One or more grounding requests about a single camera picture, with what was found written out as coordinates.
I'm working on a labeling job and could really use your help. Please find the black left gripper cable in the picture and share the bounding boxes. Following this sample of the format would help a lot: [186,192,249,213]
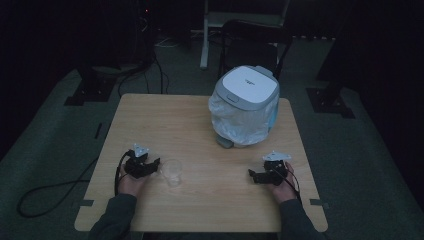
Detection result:
[114,149,135,197]

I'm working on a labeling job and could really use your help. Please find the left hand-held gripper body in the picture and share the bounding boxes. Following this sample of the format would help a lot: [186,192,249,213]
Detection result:
[124,143,155,180]

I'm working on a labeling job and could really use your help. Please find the dark equipment rack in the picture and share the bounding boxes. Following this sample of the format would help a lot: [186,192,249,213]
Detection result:
[134,0,159,66]

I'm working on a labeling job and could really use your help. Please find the black stand base plate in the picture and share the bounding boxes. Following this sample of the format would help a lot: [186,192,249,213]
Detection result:
[63,65,118,107]
[305,87,356,120]

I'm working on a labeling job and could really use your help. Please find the black folding chair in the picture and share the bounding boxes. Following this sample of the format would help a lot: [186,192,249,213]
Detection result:
[217,19,294,81]

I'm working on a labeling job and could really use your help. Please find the long black floor cable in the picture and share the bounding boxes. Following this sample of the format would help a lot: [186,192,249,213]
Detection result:
[16,155,100,219]

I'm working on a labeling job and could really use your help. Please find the white metal desk frame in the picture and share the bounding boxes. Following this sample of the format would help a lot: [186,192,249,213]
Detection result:
[199,0,292,70]

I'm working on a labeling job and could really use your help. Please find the grey white-lidded trash can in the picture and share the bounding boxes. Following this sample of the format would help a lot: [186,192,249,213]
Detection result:
[213,64,281,149]

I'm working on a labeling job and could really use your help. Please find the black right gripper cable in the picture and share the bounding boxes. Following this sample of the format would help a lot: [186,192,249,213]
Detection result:
[272,161,304,205]

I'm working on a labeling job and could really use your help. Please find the person's left hand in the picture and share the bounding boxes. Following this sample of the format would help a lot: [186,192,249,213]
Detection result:
[117,164,150,198]

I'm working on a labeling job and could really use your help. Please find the clear plastic cup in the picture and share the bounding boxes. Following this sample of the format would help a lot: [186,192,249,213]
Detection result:
[160,159,184,188]

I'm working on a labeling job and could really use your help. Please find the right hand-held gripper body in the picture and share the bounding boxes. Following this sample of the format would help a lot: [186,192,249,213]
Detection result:
[261,150,292,187]

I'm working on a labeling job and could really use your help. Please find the person's right hand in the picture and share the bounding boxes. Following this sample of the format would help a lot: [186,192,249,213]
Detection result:
[267,161,300,205]

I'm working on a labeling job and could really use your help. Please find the black cables behind table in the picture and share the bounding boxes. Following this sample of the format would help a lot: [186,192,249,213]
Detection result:
[117,49,171,98]

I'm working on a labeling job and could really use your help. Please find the translucent white trash bag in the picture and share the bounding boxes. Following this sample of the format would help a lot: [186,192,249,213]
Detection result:
[208,90,280,147]

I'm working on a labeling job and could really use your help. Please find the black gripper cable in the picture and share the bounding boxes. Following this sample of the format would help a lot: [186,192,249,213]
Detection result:
[272,161,304,205]
[114,149,135,197]

